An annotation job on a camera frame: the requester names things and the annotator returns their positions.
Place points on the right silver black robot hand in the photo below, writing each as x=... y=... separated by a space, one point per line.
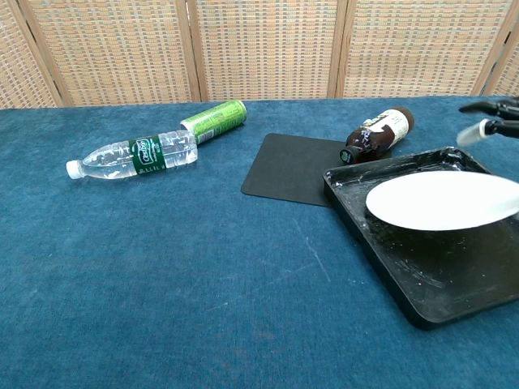
x=507 y=121

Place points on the white round plate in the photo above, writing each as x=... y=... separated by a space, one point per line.
x=438 y=200

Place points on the black square plastic tray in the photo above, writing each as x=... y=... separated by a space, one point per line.
x=442 y=275

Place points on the brown glass bottle white label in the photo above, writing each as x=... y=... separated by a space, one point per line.
x=377 y=135

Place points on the black square mat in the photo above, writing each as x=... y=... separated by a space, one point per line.
x=292 y=170

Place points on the woven rattan folding screen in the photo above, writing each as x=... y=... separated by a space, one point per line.
x=259 y=48

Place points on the green drink can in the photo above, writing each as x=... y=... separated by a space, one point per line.
x=217 y=119

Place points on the blue felt table cloth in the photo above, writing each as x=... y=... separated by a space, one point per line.
x=162 y=283

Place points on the clear water bottle green label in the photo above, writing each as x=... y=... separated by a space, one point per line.
x=121 y=158

